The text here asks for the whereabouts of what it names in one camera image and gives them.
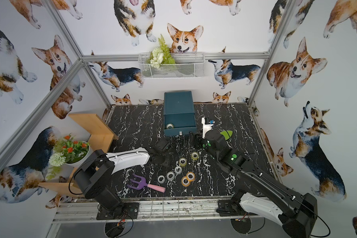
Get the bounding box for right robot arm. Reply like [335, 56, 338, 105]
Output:
[189, 130, 317, 238]

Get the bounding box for green toy trowel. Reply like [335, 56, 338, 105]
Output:
[220, 130, 233, 140]

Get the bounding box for teal drawer cabinet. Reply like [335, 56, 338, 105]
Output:
[164, 91, 195, 115]

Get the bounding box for wooden corner shelf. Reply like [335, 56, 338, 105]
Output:
[39, 114, 119, 197]

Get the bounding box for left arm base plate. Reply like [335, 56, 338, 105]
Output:
[96, 202, 140, 220]

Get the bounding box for teal top drawer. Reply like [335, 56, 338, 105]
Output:
[164, 113, 197, 136]

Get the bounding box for white wire wall basket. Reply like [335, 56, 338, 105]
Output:
[138, 53, 205, 79]

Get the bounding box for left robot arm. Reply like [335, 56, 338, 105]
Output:
[72, 139, 170, 213]

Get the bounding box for purple pink toy rake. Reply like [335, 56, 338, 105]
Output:
[127, 174, 166, 193]

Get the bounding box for clear white tape roll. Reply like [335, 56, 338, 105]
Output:
[166, 171, 176, 181]
[158, 175, 166, 184]
[174, 166, 183, 175]

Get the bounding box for orange tape roll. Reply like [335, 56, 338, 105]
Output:
[186, 172, 195, 182]
[181, 177, 190, 187]

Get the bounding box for green fern white flowers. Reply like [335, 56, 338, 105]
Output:
[147, 35, 176, 69]

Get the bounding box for yellow-green tape roll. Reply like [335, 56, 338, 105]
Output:
[191, 152, 199, 161]
[166, 123, 175, 130]
[178, 158, 187, 167]

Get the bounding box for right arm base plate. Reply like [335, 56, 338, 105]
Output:
[216, 199, 257, 217]

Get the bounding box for potted red flower plant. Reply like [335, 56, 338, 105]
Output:
[46, 134, 91, 180]

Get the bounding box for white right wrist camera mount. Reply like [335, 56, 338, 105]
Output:
[201, 117, 215, 139]

